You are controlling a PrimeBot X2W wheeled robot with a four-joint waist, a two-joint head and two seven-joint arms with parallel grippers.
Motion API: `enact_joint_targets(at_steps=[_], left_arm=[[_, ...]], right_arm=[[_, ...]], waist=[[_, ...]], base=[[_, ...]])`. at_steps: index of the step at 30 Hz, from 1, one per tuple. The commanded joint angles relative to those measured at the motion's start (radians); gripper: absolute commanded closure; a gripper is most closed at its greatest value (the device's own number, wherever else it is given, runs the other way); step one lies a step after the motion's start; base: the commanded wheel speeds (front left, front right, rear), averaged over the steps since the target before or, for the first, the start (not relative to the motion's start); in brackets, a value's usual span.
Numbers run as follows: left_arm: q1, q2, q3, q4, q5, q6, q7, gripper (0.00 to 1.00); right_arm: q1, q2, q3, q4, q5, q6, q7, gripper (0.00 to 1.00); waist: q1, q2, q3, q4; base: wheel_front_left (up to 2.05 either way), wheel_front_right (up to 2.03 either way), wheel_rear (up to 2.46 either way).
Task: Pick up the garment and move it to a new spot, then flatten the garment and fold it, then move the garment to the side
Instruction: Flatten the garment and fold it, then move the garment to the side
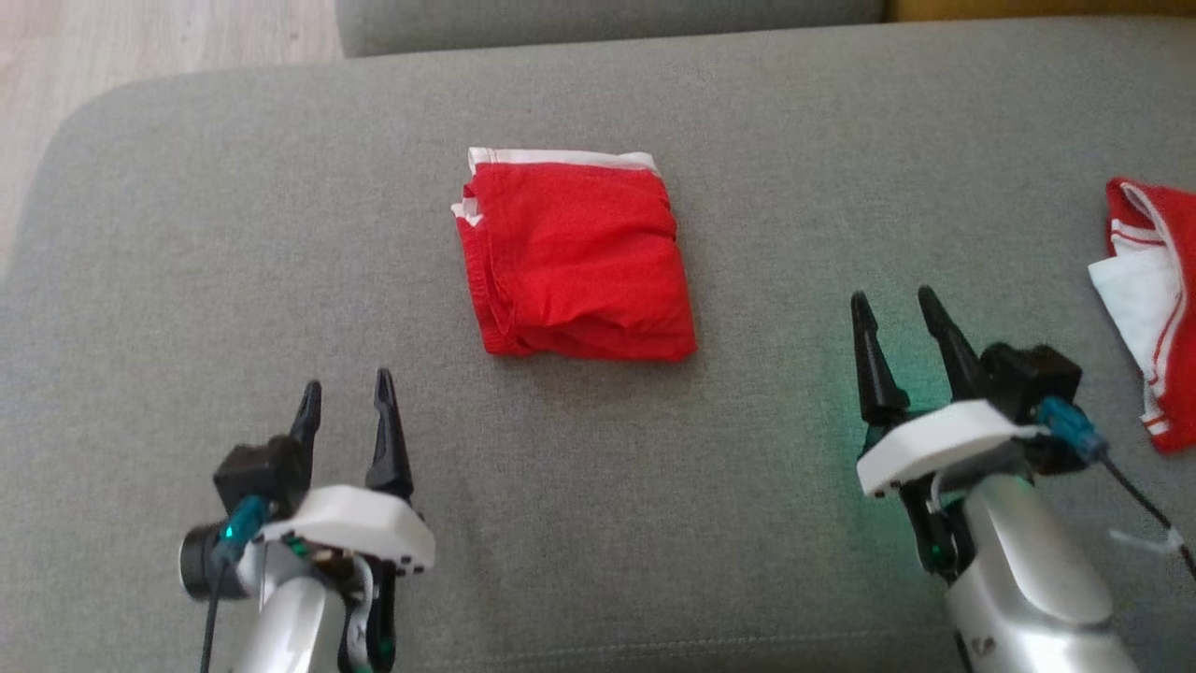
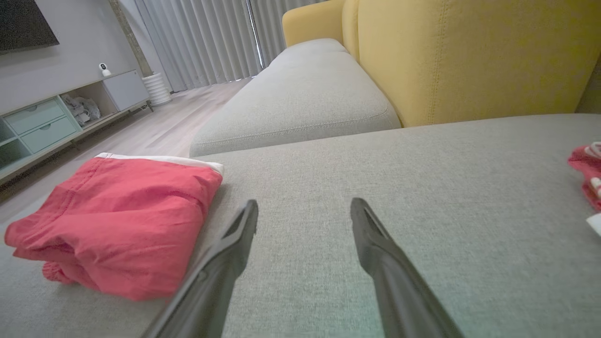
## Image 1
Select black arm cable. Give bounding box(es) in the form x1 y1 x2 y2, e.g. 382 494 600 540
198 559 232 673
1101 456 1196 579

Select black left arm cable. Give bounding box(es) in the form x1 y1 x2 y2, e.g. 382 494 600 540
198 559 232 673

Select red shorts white stripes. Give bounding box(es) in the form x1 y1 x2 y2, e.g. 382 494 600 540
450 146 699 364

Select red basketball jersey white trim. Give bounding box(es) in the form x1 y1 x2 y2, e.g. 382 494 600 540
1088 177 1196 456

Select white right cable tie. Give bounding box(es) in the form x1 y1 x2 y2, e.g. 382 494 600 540
1109 527 1185 555

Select white-plated right gripper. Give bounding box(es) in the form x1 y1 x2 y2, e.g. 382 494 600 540
849 285 1045 578

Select yellow sofa cushion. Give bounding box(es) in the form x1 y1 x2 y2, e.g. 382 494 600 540
884 0 1196 23

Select grey sofa back cushion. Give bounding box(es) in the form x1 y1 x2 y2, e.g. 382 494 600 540
335 0 889 60

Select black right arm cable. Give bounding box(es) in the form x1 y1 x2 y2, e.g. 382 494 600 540
1101 456 1196 579

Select grey sofa seat cushion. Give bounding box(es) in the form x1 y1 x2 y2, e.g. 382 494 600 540
0 14 1196 673

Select white-plated left gripper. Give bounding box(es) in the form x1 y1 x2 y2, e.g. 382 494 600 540
255 366 436 673

